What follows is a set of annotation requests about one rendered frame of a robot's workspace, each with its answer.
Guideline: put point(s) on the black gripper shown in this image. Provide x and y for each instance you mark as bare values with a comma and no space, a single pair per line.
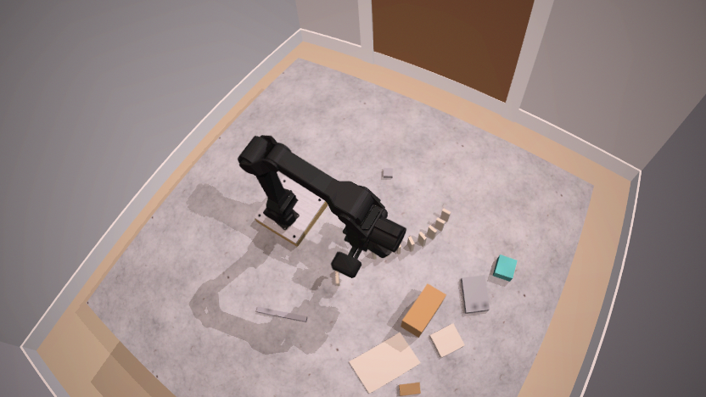
346,263

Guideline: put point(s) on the teal cube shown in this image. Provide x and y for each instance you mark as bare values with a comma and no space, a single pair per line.
505,268

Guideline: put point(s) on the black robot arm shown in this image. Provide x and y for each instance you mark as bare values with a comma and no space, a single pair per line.
264,157

